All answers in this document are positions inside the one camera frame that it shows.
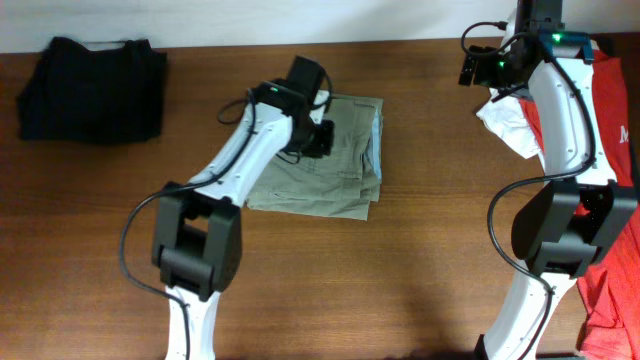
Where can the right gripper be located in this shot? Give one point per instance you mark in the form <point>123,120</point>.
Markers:
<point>486,56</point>

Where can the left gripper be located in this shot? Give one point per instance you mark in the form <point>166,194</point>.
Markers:
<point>321,138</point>

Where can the khaki green shorts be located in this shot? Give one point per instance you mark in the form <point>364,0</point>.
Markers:
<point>341,185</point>

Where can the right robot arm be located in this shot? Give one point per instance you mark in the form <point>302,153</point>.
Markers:
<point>574,220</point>

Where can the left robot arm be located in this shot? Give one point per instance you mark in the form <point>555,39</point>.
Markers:
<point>197,244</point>

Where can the white garment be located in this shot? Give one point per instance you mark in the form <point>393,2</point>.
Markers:
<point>506,119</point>

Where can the black folded garment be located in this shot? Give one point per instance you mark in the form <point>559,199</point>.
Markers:
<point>100,97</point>

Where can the red t-shirt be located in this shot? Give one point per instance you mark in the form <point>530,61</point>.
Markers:
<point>610,289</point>

